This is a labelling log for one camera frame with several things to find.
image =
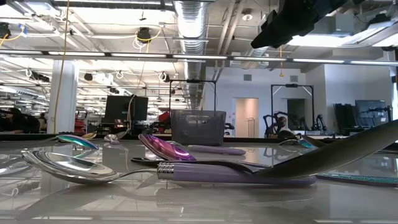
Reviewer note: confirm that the black background robot arm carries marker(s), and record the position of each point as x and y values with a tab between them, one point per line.
269	124

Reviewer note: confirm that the black rig frame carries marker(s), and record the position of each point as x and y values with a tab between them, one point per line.
292	85
192	81

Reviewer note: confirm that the white pillar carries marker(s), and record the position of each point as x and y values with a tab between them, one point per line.
63	96

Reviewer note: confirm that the dark wide monitor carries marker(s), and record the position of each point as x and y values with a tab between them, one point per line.
370	112

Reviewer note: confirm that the black computer monitor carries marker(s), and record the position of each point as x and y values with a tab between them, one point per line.
126	108

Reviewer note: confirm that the silver air duct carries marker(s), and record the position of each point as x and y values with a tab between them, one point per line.
192	31

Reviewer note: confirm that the person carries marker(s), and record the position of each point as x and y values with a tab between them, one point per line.
281	123
15	121

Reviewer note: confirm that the dark grey plastic bin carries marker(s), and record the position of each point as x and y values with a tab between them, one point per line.
199	130

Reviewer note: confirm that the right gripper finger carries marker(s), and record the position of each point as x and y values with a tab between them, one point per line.
276	39
270	34

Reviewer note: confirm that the long ceiling light strip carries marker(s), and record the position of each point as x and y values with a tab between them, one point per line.
140	55

